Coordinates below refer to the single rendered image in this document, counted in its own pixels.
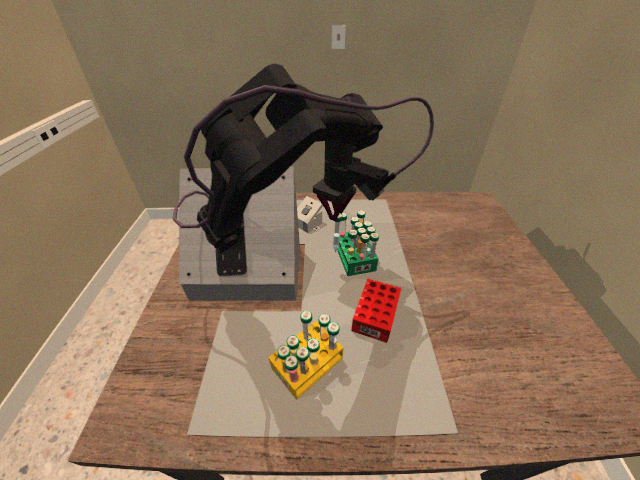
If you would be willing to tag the beige bench mat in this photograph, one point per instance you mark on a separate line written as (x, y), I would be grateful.
(377, 389)

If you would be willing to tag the red test tube rack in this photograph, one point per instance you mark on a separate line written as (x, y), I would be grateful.
(371, 329)

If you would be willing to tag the yellow test tube rack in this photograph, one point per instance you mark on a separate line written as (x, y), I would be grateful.
(323, 366)

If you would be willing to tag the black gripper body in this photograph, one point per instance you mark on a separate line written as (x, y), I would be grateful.
(322, 187)

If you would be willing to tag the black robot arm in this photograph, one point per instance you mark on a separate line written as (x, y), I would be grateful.
(254, 162)

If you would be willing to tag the green test tube rack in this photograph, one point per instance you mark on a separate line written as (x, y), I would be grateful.
(357, 266)

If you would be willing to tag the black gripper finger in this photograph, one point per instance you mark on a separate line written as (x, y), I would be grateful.
(348, 200)
(339, 207)

